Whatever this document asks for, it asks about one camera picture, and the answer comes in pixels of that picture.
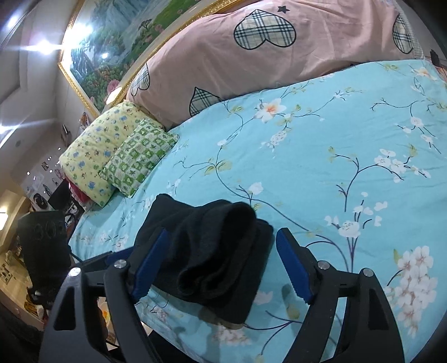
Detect green checked pillow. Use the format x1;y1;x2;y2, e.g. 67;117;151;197
99;119;179;199

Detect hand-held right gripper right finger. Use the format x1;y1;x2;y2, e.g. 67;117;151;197
276;228;406;363

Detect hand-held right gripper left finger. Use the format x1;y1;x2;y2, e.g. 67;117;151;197
38;227;172;363

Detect black pants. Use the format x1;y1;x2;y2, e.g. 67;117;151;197
133;194;275;325

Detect black monitor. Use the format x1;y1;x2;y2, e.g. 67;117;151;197
49;180;72;212

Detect pink quilt with plaid hearts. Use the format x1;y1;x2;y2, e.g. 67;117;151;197
126;0;425;128

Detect blue floral bedsheet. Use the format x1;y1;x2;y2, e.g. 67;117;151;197
68;59;447;363

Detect red cloth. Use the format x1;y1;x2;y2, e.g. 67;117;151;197
68;181;92;211

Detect yellow printed pillow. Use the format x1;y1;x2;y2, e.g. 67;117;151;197
59;101;154;207

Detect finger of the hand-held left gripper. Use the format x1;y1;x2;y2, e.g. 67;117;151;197
72;246;135;274

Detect ceiling light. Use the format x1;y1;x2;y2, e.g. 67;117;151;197
33;37;58;54

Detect gold framed landscape painting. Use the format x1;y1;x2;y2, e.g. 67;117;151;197
58;0;241;119

